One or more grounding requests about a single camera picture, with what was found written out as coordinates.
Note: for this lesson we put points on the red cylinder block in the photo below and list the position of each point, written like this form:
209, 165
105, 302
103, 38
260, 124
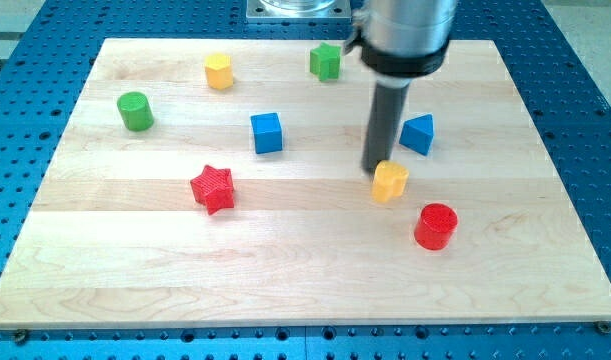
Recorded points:
435, 227

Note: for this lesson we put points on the blue triangular prism block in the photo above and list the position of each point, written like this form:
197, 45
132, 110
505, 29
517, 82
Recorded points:
418, 133

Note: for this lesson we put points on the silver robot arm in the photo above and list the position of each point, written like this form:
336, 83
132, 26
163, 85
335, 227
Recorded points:
400, 40

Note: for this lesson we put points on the light wooden board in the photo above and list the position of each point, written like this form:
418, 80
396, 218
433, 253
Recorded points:
115, 238

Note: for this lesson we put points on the left board clamp screw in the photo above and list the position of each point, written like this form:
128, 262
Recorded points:
20, 336

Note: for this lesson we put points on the green cylinder block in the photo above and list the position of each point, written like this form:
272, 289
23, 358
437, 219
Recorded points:
135, 111

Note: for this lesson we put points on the green star block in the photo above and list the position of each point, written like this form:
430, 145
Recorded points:
325, 61

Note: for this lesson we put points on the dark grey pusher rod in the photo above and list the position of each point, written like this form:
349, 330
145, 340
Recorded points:
387, 105

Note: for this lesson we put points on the blue cube block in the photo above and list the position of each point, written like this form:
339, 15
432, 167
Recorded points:
267, 133

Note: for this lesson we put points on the yellow hexagon block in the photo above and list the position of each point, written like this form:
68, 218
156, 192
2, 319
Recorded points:
218, 69

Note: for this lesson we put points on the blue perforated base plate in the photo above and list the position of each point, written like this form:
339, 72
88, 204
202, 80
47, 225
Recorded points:
558, 53

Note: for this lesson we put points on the red star block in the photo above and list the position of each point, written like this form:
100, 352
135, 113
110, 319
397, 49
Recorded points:
214, 189

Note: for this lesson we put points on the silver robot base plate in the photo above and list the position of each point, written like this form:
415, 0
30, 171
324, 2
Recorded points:
268, 10

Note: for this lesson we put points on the right board clamp screw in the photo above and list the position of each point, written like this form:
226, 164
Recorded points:
602, 327

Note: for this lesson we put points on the board clamp screw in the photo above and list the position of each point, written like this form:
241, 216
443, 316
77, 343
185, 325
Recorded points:
20, 336
602, 327

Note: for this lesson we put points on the yellow heart block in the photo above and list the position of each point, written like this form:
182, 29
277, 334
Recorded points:
389, 181

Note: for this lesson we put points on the black collar tool mount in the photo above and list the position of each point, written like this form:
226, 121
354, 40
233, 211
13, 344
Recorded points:
403, 67

